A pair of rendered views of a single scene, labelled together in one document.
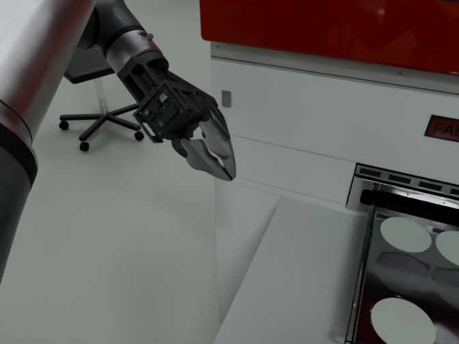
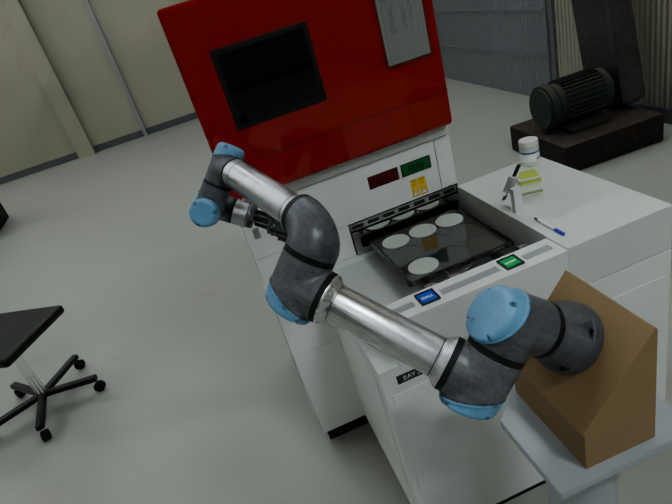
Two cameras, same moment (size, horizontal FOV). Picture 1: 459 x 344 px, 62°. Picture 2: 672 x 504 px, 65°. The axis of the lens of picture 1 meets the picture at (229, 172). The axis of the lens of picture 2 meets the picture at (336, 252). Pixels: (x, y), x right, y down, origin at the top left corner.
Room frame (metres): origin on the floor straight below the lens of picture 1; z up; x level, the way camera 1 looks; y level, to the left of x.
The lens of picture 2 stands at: (-0.74, 0.69, 1.79)
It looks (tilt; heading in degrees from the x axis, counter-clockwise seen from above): 27 degrees down; 328
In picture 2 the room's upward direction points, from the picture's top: 17 degrees counter-clockwise
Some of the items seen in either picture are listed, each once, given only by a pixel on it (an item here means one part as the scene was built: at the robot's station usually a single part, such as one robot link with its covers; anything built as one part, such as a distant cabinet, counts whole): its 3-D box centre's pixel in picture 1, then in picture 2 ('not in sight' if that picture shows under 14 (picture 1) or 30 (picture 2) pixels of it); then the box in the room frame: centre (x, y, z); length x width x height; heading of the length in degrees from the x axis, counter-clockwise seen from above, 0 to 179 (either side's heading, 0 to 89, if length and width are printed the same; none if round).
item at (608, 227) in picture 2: not in sight; (551, 213); (0.17, -0.74, 0.89); 0.62 x 0.35 x 0.14; 157
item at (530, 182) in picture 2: not in sight; (528, 183); (0.24, -0.74, 1.00); 0.07 x 0.07 x 0.07; 48
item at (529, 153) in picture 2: not in sight; (529, 151); (0.37, -0.95, 1.01); 0.07 x 0.07 x 0.10
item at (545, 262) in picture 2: not in sight; (474, 300); (0.10, -0.23, 0.89); 0.55 x 0.09 x 0.14; 67
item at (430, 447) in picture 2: not in sight; (491, 357); (0.28, -0.46, 0.41); 0.96 x 0.64 x 0.82; 67
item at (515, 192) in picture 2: not in sight; (512, 191); (0.22, -0.61, 1.03); 0.06 x 0.04 x 0.13; 157
